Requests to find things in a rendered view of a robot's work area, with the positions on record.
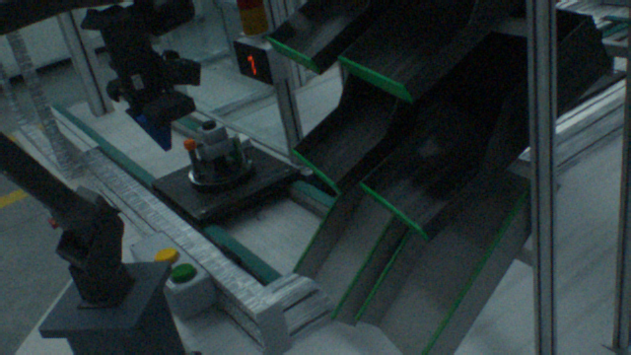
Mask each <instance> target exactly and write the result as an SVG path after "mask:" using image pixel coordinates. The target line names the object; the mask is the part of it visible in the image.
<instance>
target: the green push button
mask: <svg viewBox="0 0 631 355"><path fill-rule="evenodd" d="M194 274H195V268H194V266H193V265H192V264H189V263H183V264H180V265H178V266H175V267H174V268H173V271H172V274H171V276H172V279H173V281H177V282H181V281H185V280H187V279H189V278H192V277H193V276H194Z"/></svg>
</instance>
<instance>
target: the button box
mask: <svg viewBox="0 0 631 355"><path fill-rule="evenodd" d="M167 248H172V249H175V250H177V253H178V257H177V259H176V260H175V261H174V262H172V263H171V266H172V268H174V267H175V266H178V265H180V264H183V263H189V264H192V265H193V266H194V268H195V274H194V276H193V277H192V278H189V279H187V280H185V281H181V282H177V281H173V279H172V276H170V277H169V279H168V281H167V283H166V285H165V288H164V289H162V290H164V293H165V295H166V298H167V302H168V304H169V305H170V306H171V307H172V308H173V309H174V310H175V312H176V313H178V314H179V316H180V317H181V318H182V319H183V320H187V319H189V318H190V317H193V315H195V314H197V313H199V312H200V311H202V310H204V309H207V308H208V307H210V306H212V305H214V304H215V303H217V302H218V297H217V294H216V291H215V287H214V283H213V280H212V277H211V275H210V274H209V273H208V271H207V270H205V269H204V268H203V267H202V266H201V265H200V264H198V263H197V262H196V261H195V260H194V259H193V258H192V256H190V255H189V254H187V253H186V252H185V251H184V250H183V249H182V248H181V247H180V246H179V245H176V244H175V242H174V241H173V240H172V239H171V238H170V237H169V236H168V235H167V234H165V233H164V232H162V231H159V232H158V233H156V234H154V235H152V236H150V237H147V238H144V239H142V240H140V241H138V242H136V244H134V245H131V246H130V247H129V249H130V251H131V254H132V258H134V260H135V262H154V261H156V260H155V255H156V253H157V252H158V251H159V250H161V249H167Z"/></svg>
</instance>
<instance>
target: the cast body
mask: <svg viewBox="0 0 631 355"><path fill-rule="evenodd" d="M197 131H198V135H199V138H200V140H201V143H202V144H203V146H202V147H199V148H197V151H198V154H199V157H200V158H202V159H204V160H205V161H208V162H210V161H212V160H214V159H216V158H218V157H222V155H224V154H226V153H228V152H230V151H232V150H234V144H233V140H236V139H237V138H236V135H232V136H228V133H227V129H226V125H225V124H223V123H221V122H218V121H216V120H207V121H203V122H202V123H201V127H200V128H198V129H197Z"/></svg>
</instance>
